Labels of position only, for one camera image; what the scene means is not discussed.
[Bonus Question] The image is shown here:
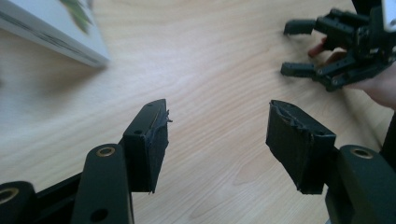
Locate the white caterpillar picture book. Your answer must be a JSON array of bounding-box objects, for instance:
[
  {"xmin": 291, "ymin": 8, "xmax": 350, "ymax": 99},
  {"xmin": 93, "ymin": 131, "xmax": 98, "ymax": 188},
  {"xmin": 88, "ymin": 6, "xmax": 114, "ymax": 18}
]
[{"xmin": 0, "ymin": 0, "xmax": 111, "ymax": 69}]

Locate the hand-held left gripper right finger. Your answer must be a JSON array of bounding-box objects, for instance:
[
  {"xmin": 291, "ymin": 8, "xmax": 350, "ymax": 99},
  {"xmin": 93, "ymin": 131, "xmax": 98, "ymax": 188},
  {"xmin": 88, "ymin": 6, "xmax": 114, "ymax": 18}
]
[{"xmin": 265, "ymin": 99, "xmax": 337, "ymax": 195}]

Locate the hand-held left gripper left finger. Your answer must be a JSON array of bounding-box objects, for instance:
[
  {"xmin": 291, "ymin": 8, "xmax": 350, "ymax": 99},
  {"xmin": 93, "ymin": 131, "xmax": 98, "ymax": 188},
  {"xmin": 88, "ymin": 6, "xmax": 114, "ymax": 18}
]
[{"xmin": 121, "ymin": 98, "xmax": 173, "ymax": 194}]

